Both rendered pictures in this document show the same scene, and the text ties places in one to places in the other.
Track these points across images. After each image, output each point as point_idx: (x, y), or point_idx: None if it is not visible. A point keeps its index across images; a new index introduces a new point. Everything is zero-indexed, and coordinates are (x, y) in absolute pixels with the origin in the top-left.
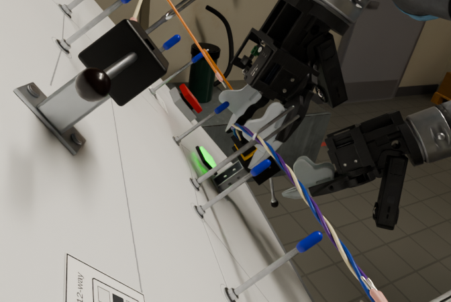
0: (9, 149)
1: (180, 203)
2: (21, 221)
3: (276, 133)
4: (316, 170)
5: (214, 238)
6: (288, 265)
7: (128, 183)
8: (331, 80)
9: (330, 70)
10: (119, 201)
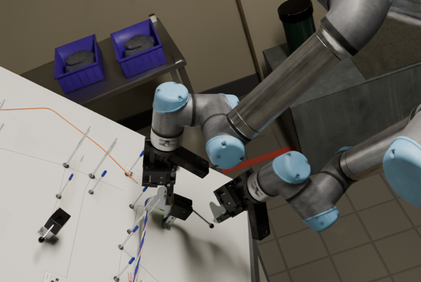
0: (34, 250)
1: (107, 245)
2: (36, 266)
3: (153, 207)
4: (218, 207)
5: (126, 257)
6: (239, 261)
7: (74, 247)
8: (188, 169)
9: (184, 165)
10: (67, 254)
